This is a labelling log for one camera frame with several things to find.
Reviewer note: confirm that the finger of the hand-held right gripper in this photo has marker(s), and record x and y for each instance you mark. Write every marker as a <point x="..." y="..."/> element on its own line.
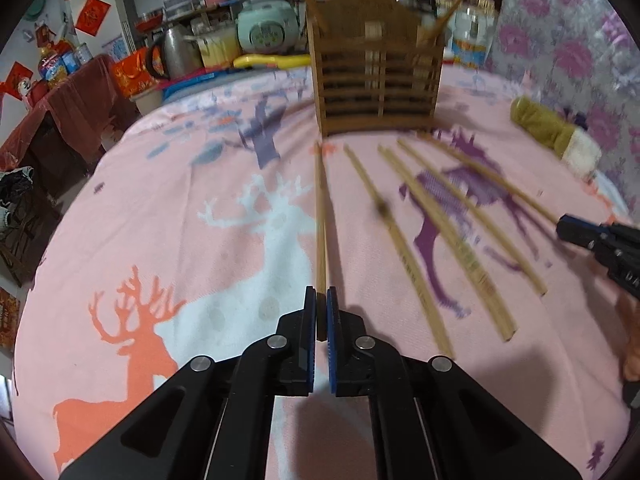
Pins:
<point x="580" y="234"/>
<point x="582" y="220"/>

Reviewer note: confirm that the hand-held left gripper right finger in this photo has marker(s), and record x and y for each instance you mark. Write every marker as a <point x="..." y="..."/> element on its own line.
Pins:
<point x="345" y="350"/>

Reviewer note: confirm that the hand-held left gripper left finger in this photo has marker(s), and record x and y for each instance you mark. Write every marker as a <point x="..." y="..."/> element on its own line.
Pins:
<point x="300" y="350"/>

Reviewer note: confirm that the wooden chopstick holder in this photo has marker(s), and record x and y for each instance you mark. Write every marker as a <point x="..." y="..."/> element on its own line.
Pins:
<point x="375" y="95"/>

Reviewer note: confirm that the person's right hand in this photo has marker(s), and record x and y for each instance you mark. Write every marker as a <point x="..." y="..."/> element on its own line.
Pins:
<point x="634" y="345"/>

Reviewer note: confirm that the green plush mitten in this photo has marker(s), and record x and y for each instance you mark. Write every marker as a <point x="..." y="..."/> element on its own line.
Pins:
<point x="545" y="125"/>

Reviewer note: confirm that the floral plastic sheet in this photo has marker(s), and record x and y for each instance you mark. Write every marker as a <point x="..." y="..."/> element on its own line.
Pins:
<point x="565" y="60"/>

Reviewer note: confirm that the clear cooking oil bottle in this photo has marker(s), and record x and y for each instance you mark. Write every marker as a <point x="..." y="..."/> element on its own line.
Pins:
<point x="470" y="40"/>

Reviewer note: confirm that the blue tray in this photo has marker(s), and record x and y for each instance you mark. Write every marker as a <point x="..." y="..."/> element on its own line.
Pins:
<point x="200" y="80"/>

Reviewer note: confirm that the yellow plastic ladle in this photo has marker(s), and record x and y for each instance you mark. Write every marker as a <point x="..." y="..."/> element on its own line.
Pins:
<point x="270" y="61"/>

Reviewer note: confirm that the white bucket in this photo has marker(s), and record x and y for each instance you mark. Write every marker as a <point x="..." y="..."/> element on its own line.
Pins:
<point x="147" y="102"/>

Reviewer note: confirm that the wooden chair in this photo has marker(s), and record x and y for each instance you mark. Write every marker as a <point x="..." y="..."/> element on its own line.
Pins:
<point x="25" y="250"/>

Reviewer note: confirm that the red printed box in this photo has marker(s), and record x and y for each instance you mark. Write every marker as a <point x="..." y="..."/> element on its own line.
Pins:
<point x="7" y="317"/>

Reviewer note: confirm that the pale yellow pot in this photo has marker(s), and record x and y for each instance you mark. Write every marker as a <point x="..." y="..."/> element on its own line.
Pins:
<point x="217" y="47"/>

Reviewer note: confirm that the pale green rice cooker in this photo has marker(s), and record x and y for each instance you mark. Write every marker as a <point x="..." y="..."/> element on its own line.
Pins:
<point x="265" y="30"/>

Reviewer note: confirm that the steel kettle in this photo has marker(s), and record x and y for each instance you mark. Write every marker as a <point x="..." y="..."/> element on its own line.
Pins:
<point x="175" y="52"/>

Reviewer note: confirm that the red gift box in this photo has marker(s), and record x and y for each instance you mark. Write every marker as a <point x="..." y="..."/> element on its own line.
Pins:
<point x="132" y="72"/>

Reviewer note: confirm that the pile of clothes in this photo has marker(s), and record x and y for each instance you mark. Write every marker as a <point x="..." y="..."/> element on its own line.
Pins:
<point x="15" y="195"/>

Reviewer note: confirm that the red-cloth covered table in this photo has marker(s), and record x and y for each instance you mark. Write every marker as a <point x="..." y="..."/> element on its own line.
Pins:
<point x="75" y="95"/>

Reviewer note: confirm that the red basin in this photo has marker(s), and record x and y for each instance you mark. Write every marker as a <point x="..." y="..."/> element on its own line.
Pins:
<point x="150" y="22"/>

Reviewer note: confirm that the labelled oil bottle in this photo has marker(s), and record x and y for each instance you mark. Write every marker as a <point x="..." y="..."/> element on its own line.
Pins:
<point x="52" y="65"/>

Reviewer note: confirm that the red diamond paper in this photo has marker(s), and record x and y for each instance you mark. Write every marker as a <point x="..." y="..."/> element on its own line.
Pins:
<point x="92" y="15"/>

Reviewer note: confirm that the green plate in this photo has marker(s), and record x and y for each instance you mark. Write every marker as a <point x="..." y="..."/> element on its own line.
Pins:
<point x="34" y="6"/>

